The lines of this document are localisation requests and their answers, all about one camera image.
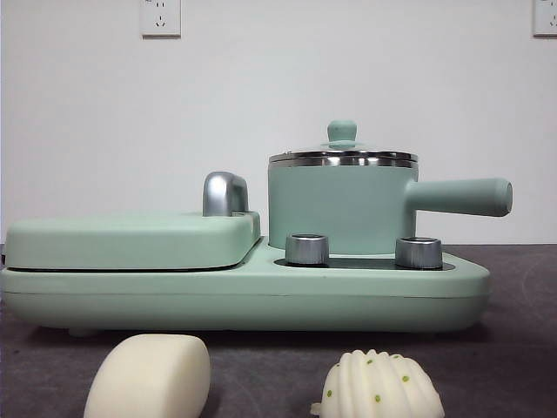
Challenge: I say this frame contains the glass pot lid green knob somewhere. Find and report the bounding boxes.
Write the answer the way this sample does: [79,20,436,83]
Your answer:
[268,119,414,161]

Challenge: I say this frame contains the ridged white bun green dots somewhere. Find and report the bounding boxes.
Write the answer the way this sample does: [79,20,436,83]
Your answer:
[310,348,446,418]

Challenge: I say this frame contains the smooth white steamed bun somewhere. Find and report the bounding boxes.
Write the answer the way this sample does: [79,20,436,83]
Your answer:
[82,333,212,418]

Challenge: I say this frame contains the silver control knob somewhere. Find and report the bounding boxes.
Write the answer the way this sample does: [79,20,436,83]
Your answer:
[394,236,444,268]
[285,233,331,266]

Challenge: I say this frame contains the mint green breakfast machine base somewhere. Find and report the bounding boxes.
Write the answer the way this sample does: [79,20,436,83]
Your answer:
[0,234,493,339]

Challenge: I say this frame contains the mint green griddle lid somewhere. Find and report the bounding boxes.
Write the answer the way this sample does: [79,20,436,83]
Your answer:
[4,210,264,270]

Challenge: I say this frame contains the mint green handled pot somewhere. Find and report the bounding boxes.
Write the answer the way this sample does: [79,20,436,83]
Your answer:
[267,155,513,258]

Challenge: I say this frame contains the silver griddle lid handle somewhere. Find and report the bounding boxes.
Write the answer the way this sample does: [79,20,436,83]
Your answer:
[202,171,250,218]

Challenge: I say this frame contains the white wall socket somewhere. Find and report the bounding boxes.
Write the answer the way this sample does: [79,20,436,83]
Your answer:
[533,0,557,37]
[139,0,182,37]

